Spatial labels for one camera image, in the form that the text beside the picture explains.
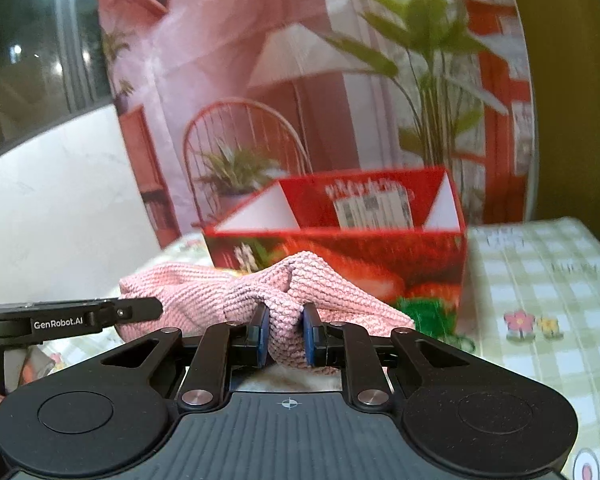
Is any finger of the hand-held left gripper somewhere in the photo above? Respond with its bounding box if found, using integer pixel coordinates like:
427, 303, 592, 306
115, 297, 162, 328

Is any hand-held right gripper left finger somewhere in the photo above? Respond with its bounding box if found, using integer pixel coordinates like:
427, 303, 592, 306
102, 305, 271, 413

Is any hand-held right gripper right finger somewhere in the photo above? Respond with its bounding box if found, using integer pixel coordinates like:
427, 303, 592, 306
300, 302, 481, 409

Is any pink knitted cloth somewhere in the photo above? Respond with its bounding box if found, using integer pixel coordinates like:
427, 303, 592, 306
117, 252, 416, 376

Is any red strawberry print box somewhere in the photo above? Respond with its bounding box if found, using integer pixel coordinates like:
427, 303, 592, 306
201, 165, 468, 341

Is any green thread ball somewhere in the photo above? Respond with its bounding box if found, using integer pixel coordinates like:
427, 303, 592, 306
392, 296, 476, 353

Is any checked bunny print tablecloth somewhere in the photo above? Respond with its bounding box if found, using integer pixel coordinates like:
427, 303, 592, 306
45, 217, 600, 480

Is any printed room scene backdrop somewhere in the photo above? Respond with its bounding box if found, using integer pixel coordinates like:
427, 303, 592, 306
96, 0, 536, 251

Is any dark window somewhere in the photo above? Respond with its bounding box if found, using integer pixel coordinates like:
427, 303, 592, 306
0, 0, 116, 161

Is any olive yellow curtain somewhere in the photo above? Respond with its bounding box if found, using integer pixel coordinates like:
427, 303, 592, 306
500, 0, 600, 236

